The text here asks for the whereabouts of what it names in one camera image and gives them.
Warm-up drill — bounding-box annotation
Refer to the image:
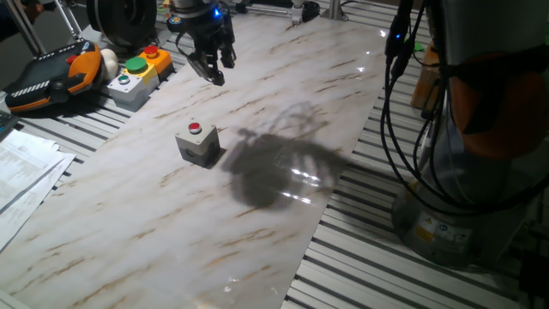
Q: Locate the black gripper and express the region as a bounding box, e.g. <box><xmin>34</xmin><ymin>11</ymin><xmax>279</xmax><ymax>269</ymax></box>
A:
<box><xmin>184</xmin><ymin>7</ymin><xmax>238</xmax><ymax>87</ymax></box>

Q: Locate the grey box with red button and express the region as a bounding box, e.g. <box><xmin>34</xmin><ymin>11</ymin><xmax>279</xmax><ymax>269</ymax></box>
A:
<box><xmin>174</xmin><ymin>121</ymin><xmax>221</xmax><ymax>168</ymax></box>

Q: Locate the orange box red mushroom button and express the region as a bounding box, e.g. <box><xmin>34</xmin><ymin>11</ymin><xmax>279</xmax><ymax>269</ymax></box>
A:
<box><xmin>137</xmin><ymin>45</ymin><xmax>176</xmax><ymax>82</ymax></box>

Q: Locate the yellow box green mushroom button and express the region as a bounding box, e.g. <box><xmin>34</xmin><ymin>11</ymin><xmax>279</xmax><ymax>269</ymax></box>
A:
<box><xmin>124</xmin><ymin>56</ymin><xmax>161</xmax><ymax>94</ymax></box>

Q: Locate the grey box small green button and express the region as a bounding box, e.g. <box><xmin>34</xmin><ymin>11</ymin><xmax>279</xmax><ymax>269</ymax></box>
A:
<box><xmin>106</xmin><ymin>72</ymin><xmax>149</xmax><ymax>113</ymax></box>

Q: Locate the black round spool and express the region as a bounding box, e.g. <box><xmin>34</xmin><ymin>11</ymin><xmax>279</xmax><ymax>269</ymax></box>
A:
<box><xmin>85</xmin><ymin>0</ymin><xmax>159</xmax><ymax>48</ymax></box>

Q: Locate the white ball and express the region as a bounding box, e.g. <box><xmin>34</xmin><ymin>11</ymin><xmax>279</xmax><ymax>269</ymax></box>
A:
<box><xmin>99</xmin><ymin>48</ymin><xmax>120</xmax><ymax>82</ymax></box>

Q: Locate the marble pattern sheet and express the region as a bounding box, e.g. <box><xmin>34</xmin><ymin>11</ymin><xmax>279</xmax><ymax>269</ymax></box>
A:
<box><xmin>0</xmin><ymin>12</ymin><xmax>389</xmax><ymax>309</ymax></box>

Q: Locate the orange and black teach pendant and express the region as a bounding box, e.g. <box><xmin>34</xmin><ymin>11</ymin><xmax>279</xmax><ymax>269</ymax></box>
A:
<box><xmin>3</xmin><ymin>39</ymin><xmax>104</xmax><ymax>114</ymax></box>

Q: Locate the slanted metal bar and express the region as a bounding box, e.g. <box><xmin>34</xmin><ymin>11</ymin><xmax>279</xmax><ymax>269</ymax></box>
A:
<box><xmin>6</xmin><ymin>0</ymin><xmax>48</xmax><ymax>57</ymax></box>

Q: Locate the orange brown cardboard box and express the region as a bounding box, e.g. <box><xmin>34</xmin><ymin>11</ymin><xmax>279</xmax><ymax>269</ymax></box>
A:
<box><xmin>410</xmin><ymin>40</ymin><xmax>443</xmax><ymax>111</ymax></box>

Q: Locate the printed paper sheet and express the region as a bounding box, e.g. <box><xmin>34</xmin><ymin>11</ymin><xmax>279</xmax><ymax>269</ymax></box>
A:
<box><xmin>0</xmin><ymin>152</ymin><xmax>77</xmax><ymax>252</ymax></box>
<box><xmin>0</xmin><ymin>128</ymin><xmax>65</xmax><ymax>211</ymax></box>

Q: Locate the metal stand post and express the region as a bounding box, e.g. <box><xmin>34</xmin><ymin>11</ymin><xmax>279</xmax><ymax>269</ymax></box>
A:
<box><xmin>321</xmin><ymin>0</ymin><xmax>349</xmax><ymax>21</ymax></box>

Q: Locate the black cable with connector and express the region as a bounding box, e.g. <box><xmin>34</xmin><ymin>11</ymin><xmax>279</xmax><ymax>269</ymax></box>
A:
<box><xmin>380</xmin><ymin>0</ymin><xmax>549</xmax><ymax>216</ymax></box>

